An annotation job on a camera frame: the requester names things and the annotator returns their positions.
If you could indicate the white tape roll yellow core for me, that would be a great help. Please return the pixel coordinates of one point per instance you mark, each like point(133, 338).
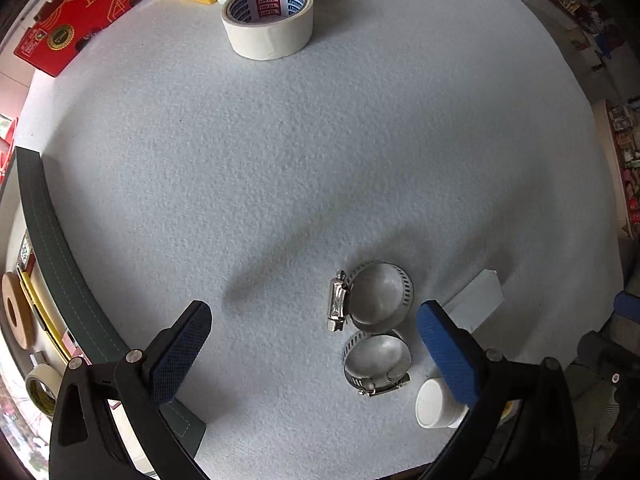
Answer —
point(42, 377)

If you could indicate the small white bottle yellow label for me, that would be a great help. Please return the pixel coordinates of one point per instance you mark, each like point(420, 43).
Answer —
point(435, 405)

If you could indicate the round wooden shelf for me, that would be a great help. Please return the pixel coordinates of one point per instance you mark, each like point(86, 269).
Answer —
point(617, 185)

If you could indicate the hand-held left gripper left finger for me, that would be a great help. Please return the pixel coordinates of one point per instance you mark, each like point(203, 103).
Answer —
point(182, 355)

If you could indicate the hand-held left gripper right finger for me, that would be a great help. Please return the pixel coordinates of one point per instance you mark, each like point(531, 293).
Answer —
point(447, 355)

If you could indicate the yellow utility knife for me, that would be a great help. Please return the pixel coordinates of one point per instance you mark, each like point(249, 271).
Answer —
point(45, 320)

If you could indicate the white tape roll red-blue core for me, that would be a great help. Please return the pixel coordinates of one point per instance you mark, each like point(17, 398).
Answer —
point(272, 40)

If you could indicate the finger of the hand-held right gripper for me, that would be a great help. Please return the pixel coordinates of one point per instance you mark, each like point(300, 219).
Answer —
point(629, 306)
point(597, 355)

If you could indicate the red cardboard fruit box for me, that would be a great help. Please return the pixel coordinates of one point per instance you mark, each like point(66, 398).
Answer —
point(100, 0)

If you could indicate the large white rectangular block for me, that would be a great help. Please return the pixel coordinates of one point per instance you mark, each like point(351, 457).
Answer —
point(475, 302)

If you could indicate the grey-green shallow tray box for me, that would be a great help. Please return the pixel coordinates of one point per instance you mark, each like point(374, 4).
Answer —
point(55, 270)

